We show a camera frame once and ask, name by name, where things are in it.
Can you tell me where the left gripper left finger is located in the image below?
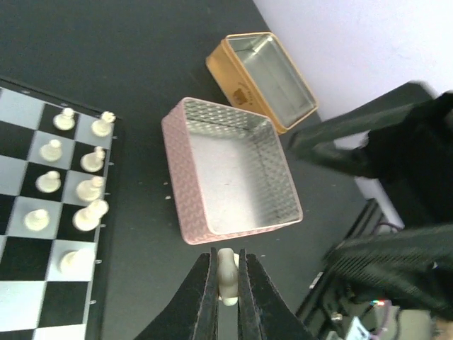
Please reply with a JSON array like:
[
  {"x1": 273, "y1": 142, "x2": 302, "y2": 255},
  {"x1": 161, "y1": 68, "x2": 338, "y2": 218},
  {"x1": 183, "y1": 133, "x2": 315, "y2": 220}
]
[{"x1": 136, "y1": 248, "x2": 218, "y2": 340}]

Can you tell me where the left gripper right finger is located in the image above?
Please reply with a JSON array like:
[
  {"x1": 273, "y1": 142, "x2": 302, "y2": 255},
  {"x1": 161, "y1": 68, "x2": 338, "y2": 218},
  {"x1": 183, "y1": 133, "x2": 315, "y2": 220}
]
[{"x1": 238, "y1": 249, "x2": 314, "y2": 340}]

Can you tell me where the white chess piece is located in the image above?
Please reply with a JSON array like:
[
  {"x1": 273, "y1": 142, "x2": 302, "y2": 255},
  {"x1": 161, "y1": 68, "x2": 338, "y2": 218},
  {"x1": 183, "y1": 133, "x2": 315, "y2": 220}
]
[
  {"x1": 52, "y1": 108, "x2": 75, "y2": 131},
  {"x1": 217, "y1": 248, "x2": 239, "y2": 306},
  {"x1": 24, "y1": 209, "x2": 50, "y2": 232},
  {"x1": 72, "y1": 199, "x2": 109, "y2": 232},
  {"x1": 80, "y1": 146, "x2": 105, "y2": 173},
  {"x1": 35, "y1": 171, "x2": 61, "y2": 193},
  {"x1": 59, "y1": 249, "x2": 93, "y2": 275},
  {"x1": 39, "y1": 139, "x2": 63, "y2": 162},
  {"x1": 76, "y1": 176, "x2": 105, "y2": 202}
]

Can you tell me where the white chess rook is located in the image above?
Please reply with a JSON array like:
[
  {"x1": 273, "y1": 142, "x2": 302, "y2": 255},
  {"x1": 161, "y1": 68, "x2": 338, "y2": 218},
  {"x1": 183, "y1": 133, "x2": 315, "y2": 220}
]
[{"x1": 91, "y1": 111, "x2": 116, "y2": 137}]

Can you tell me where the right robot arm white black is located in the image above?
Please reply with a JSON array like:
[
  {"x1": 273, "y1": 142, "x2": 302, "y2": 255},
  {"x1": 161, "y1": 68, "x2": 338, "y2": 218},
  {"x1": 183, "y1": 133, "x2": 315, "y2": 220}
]
[{"x1": 288, "y1": 81, "x2": 452, "y2": 320}]

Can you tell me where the pink tin box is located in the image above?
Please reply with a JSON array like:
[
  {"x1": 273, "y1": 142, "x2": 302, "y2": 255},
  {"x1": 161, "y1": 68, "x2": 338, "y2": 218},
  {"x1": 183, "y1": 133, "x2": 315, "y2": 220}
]
[{"x1": 161, "y1": 97, "x2": 303, "y2": 245}]

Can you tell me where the black white chessboard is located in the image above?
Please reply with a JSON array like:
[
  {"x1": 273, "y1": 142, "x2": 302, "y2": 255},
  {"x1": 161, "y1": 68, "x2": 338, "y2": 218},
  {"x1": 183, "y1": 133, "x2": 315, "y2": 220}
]
[{"x1": 1, "y1": 79, "x2": 125, "y2": 339}]

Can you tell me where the yellow tin lid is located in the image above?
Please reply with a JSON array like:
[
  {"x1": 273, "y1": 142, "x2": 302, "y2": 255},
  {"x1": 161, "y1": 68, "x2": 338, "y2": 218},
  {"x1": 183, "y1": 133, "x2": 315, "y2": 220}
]
[{"x1": 206, "y1": 32, "x2": 318, "y2": 134}]

